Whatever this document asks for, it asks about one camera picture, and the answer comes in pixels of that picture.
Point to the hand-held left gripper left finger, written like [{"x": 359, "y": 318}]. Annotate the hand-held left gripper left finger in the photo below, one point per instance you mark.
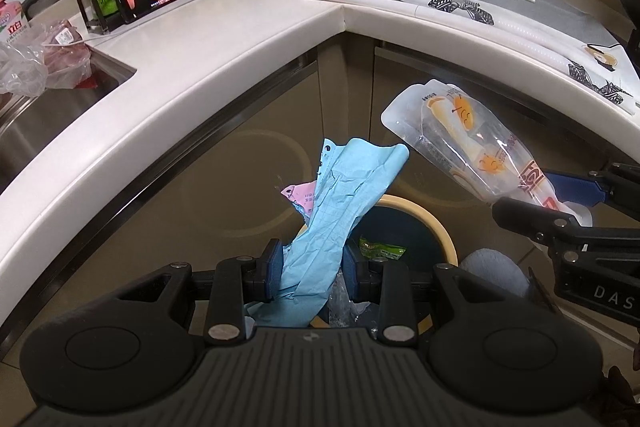
[{"x": 275, "y": 267}]

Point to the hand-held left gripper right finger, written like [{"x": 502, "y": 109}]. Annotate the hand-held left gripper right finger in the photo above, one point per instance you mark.
[{"x": 350, "y": 267}]

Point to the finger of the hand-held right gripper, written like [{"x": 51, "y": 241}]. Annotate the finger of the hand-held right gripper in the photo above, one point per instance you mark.
[
  {"x": 570, "y": 187},
  {"x": 530, "y": 219}
]

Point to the green snack packet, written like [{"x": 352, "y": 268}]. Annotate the green snack packet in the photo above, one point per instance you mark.
[{"x": 382, "y": 249}]

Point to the blue paper sheet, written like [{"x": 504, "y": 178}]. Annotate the blue paper sheet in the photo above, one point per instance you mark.
[{"x": 340, "y": 197}]

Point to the pink paper sheet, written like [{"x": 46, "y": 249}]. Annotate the pink paper sheet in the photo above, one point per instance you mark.
[{"x": 302, "y": 197}]

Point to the cream bin with blue bag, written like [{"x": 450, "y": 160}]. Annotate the cream bin with blue bag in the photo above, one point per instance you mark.
[{"x": 425, "y": 239}]

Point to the clear bread packet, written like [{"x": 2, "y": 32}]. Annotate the clear bread packet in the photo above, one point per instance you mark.
[{"x": 450, "y": 132}]

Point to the crumpled clear plastic wrapper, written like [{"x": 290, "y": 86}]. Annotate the crumpled clear plastic wrapper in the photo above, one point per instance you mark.
[{"x": 345, "y": 302}]

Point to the blue fuzzy slipper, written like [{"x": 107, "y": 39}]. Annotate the blue fuzzy slipper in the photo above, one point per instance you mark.
[{"x": 492, "y": 272}]

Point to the white cloth black print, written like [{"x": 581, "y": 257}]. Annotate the white cloth black print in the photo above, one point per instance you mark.
[{"x": 525, "y": 34}]

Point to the beige cabinet corner panel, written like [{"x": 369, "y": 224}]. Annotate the beige cabinet corner panel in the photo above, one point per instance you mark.
[{"x": 350, "y": 107}]

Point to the stainless steel sink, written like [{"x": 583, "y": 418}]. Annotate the stainless steel sink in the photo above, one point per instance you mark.
[{"x": 45, "y": 117}]

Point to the plastic bag of meat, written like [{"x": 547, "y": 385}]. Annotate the plastic bag of meat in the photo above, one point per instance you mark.
[{"x": 65, "y": 57}]

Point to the empty clear plastic bag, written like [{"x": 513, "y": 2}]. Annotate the empty clear plastic bag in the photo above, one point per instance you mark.
[{"x": 22, "y": 72}]

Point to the pink dish soap bottle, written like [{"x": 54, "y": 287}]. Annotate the pink dish soap bottle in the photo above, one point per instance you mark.
[{"x": 12, "y": 24}]

